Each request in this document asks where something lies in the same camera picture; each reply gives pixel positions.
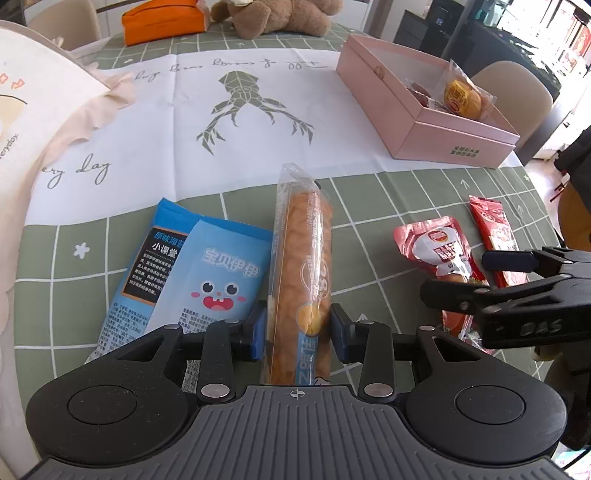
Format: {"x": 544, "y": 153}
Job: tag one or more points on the pink cardboard box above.
{"x": 415, "y": 124}

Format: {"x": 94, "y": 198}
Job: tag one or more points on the blue snack packet black label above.
{"x": 143, "y": 277}

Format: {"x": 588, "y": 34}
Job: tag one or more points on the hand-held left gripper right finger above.
{"x": 340, "y": 332}

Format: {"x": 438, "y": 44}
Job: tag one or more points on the orange zip pouch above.
{"x": 161, "y": 21}

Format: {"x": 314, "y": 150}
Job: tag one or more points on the black cabinet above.
{"x": 429, "y": 23}

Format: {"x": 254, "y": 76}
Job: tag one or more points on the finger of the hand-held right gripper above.
{"x": 457, "y": 295}
{"x": 508, "y": 261}

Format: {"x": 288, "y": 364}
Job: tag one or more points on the white mat with script print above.
{"x": 161, "y": 115}

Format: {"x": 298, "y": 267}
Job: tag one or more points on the long twisted bread packet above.
{"x": 300, "y": 249}

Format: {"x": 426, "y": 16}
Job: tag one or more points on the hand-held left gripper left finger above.
{"x": 256, "y": 330}

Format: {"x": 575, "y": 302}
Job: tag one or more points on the cartoon printed canvas bag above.
{"x": 37, "y": 92}

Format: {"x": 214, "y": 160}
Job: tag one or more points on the light blue cartoon snack packet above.
{"x": 217, "y": 277}

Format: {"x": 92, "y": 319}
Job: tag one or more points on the round pastry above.
{"x": 461, "y": 94}

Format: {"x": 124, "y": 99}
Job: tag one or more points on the red sausage packet white label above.
{"x": 434, "y": 244}

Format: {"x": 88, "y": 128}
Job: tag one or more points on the brown teddy bear plush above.
{"x": 277, "y": 16}

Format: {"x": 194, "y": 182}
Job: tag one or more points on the narrow red snack packet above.
{"x": 494, "y": 226}

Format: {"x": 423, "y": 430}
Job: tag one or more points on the beige chair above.
{"x": 517, "y": 92}
{"x": 64, "y": 23}

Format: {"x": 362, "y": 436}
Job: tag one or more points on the green checked tablecloth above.
{"x": 392, "y": 203}

